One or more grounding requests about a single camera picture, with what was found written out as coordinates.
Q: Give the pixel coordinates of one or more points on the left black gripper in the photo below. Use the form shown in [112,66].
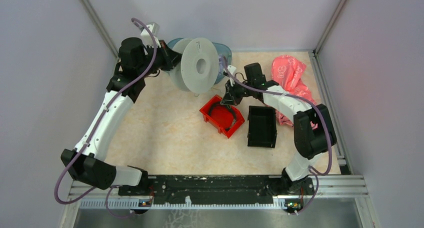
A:
[170,59]

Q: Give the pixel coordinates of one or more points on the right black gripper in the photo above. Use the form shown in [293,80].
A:
[230,97]

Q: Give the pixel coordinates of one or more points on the grey plastic cable spool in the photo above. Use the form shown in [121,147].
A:
[199,66]

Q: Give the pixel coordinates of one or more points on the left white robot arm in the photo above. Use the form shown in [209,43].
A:
[86,161]

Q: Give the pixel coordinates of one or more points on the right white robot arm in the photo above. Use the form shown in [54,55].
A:
[313,129]

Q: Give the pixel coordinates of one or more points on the red plastic bin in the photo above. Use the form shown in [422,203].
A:
[225,118]

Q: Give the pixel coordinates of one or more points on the purple cloth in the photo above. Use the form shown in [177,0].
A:
[223,62]

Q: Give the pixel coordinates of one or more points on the black plastic bin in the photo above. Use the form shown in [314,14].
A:
[262,128]

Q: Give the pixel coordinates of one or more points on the teal plastic basin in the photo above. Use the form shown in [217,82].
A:
[221,50]

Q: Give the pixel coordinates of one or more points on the pink patterned cloth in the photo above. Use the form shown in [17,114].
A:
[287,71]

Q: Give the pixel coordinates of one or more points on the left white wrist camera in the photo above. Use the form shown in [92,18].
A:
[149,33]

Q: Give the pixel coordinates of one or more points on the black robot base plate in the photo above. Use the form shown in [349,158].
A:
[217,190]

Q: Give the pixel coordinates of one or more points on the grey slotted cable duct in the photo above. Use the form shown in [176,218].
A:
[141,204]

